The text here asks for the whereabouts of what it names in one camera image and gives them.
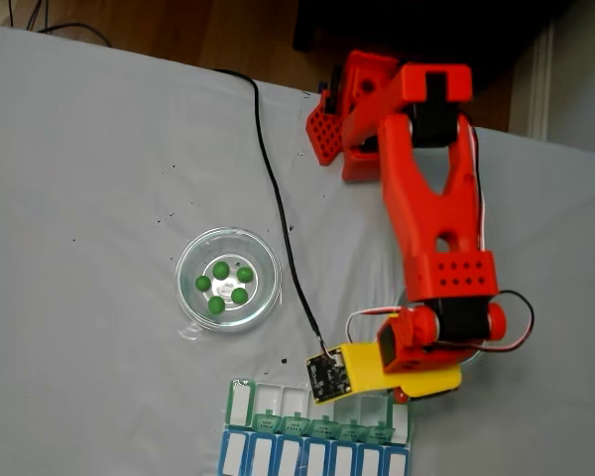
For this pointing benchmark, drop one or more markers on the green round pill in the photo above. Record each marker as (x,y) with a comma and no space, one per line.
(245,274)
(239,295)
(216,304)
(221,269)
(203,283)

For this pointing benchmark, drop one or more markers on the dark wooden furniture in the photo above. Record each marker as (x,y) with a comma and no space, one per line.
(525,25)

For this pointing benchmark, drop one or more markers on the pale grey tablecloth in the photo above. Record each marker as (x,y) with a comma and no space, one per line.
(79,149)

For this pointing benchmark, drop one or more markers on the green blue weekly pill organizer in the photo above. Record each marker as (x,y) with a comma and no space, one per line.
(322,456)

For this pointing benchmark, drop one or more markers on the clear glass bowl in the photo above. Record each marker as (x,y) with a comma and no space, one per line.
(476,358)
(228,248)

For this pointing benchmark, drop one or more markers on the white wall trim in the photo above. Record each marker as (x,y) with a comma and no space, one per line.
(540,79)

